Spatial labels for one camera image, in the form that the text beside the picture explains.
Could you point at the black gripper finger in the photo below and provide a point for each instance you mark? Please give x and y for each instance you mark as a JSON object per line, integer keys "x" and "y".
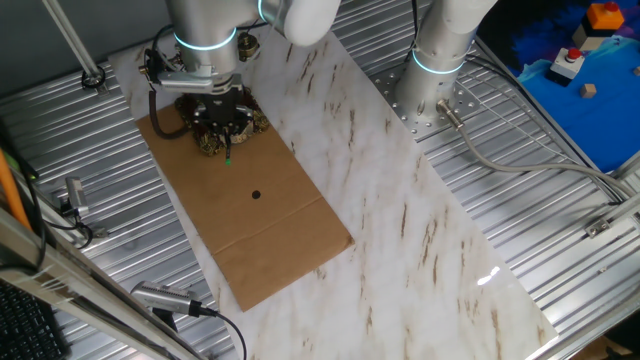
{"x": 201, "y": 117}
{"x": 245, "y": 116}

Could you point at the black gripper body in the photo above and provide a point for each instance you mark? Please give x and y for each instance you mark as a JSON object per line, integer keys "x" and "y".
{"x": 222, "y": 107}

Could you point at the black screwdriver green cap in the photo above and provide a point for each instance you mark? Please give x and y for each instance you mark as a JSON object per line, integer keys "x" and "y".
{"x": 228, "y": 147}

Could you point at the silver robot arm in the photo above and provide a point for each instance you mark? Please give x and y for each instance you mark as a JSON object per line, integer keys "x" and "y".
{"x": 205, "y": 30}

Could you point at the black round dot mark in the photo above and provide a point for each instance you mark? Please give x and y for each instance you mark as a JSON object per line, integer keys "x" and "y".
{"x": 256, "y": 195}

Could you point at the brown cardboard sheet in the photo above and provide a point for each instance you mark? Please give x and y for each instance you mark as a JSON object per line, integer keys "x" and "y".
{"x": 250, "y": 225}
{"x": 400, "y": 225}

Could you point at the orange pole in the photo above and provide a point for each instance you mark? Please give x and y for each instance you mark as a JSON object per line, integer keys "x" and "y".
{"x": 12, "y": 195}

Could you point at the black keyboard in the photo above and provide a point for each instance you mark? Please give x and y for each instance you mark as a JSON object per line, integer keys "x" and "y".
{"x": 25, "y": 330}

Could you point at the blue painted mat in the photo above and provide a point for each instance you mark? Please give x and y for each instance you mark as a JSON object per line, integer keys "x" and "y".
{"x": 575, "y": 130}

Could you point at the orange box red button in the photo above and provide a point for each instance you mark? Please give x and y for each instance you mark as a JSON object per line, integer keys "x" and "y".
{"x": 605, "y": 16}

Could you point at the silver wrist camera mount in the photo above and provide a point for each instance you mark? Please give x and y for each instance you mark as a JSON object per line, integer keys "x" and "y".
{"x": 195, "y": 80}

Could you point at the slim aluminium post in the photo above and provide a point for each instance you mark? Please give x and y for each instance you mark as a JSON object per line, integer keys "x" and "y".
{"x": 76, "y": 45}

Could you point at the silver ribbed camera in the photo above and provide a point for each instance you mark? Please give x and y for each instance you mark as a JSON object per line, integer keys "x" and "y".
{"x": 160, "y": 296}

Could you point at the aluminium frame rail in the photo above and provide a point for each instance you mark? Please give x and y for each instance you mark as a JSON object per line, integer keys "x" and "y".
{"x": 75, "y": 285}

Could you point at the small metal corner bracket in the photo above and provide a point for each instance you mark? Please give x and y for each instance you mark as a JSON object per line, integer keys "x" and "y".
{"x": 597, "y": 228}

